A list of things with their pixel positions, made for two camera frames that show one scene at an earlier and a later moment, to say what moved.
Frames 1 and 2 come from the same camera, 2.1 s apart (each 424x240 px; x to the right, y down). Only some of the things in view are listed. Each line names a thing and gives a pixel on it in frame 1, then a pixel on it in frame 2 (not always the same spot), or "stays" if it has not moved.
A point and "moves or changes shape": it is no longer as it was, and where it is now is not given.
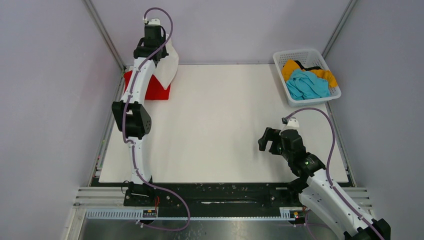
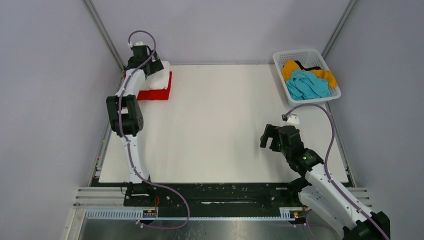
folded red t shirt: [155, 90] stays
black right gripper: [271, 134] stays
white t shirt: [167, 67] moves or changes shape
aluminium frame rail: [104, 34] stays
